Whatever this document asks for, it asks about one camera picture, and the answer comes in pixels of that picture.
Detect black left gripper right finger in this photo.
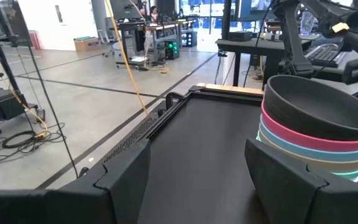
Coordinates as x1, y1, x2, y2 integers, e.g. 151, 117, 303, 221
244, 138, 358, 224

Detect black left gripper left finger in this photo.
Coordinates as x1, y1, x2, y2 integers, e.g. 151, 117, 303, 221
0, 138, 151, 224

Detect beige ribbed bowl with label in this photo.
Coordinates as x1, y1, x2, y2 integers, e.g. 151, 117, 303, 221
257, 124, 358, 174

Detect blue bowl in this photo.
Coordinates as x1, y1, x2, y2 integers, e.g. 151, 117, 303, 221
259, 114, 358, 162

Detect pink bowl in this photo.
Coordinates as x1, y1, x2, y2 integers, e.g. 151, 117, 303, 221
260, 102, 358, 153

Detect white ribbed bowl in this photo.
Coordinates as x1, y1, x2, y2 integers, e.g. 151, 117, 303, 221
255, 132, 358, 183

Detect black bowl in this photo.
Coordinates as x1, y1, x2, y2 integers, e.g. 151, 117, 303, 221
262, 74, 358, 141

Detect yellow tape tag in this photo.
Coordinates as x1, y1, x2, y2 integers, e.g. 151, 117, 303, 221
331, 22, 350, 34

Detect black keyboard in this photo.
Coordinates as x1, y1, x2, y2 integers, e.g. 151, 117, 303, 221
305, 45, 347, 68

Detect clear plastic cup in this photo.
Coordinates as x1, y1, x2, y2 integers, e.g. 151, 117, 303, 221
300, 11, 316, 37

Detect black perforated computer case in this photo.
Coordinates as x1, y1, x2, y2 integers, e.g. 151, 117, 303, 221
101, 91, 188, 166

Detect black background desk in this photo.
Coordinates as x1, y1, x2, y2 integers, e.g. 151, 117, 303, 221
215, 39, 313, 88

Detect wooden table side board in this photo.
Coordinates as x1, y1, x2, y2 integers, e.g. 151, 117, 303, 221
196, 82, 265, 96

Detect small black desk box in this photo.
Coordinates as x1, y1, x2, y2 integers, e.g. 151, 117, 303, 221
227, 30, 253, 42

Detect cardboard box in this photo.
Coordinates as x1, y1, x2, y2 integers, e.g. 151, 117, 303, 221
73, 36, 102, 52

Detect computer tower with green lights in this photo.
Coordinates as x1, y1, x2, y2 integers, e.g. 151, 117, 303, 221
165, 40, 181, 60

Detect person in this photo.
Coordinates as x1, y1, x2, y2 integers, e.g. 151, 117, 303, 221
149, 5, 160, 22

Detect black background monitor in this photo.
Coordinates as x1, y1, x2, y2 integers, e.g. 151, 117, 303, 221
109, 0, 143, 21

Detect black coiled floor cable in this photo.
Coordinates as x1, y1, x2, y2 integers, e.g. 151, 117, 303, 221
1, 129, 39, 149

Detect yellow floor cable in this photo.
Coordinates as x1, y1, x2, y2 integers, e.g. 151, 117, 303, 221
104, 0, 149, 116

